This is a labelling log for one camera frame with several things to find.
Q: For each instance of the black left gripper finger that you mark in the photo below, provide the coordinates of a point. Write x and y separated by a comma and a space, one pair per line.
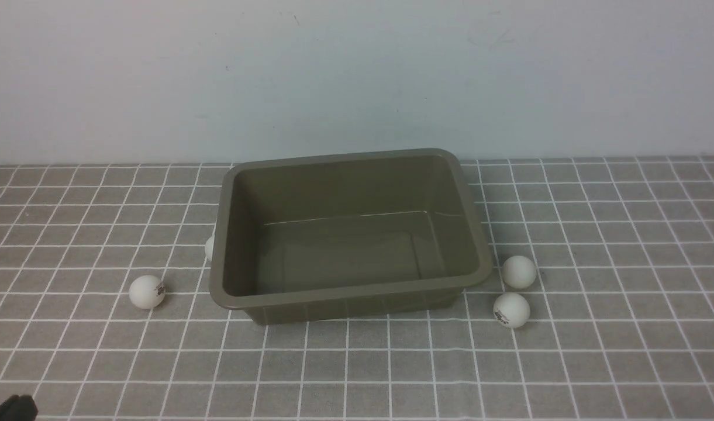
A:
18, 407

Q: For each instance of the white ping-pong ball with logo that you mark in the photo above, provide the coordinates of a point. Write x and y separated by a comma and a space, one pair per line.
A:
147, 292

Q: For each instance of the white ping-pong ball half hidden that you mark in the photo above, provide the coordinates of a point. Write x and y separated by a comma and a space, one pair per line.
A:
209, 248

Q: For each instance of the olive green plastic bin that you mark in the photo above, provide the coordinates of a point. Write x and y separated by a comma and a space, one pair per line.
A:
348, 235

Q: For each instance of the white ping-pong ball printed logo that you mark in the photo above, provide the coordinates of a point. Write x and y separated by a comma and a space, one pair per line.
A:
511, 310

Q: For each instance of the plain white ping-pong ball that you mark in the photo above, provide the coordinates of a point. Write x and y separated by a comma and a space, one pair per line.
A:
519, 272

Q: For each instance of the grey white checked tablecloth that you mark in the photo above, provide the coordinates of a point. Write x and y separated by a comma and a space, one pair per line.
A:
622, 322

